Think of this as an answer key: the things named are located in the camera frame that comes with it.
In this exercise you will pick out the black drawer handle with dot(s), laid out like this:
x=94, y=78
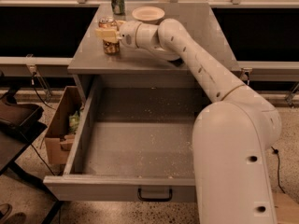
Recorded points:
x=154, y=195

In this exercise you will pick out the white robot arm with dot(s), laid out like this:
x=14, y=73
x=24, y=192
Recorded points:
x=229, y=136

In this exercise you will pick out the green bag in box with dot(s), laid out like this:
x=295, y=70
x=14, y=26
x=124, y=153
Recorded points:
x=74, y=122

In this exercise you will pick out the cardboard box bottom right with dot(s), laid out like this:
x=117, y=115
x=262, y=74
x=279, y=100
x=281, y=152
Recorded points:
x=286, y=208

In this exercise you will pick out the dark side table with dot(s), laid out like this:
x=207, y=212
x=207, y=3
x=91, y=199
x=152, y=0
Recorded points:
x=19, y=128

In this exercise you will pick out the white paper bowl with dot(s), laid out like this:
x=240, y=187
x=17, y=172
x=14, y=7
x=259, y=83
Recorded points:
x=150, y=15

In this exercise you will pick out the orange soda can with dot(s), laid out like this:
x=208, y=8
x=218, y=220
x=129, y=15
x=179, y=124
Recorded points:
x=105, y=24

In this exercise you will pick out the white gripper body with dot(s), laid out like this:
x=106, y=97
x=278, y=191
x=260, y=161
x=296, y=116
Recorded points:
x=127, y=34

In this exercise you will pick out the grey cabinet counter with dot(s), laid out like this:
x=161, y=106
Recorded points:
x=93, y=56

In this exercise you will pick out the open cardboard box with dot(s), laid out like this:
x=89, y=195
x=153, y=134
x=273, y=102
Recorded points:
x=58, y=139

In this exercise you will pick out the open grey top drawer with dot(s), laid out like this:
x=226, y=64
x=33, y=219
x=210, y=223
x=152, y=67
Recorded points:
x=130, y=138

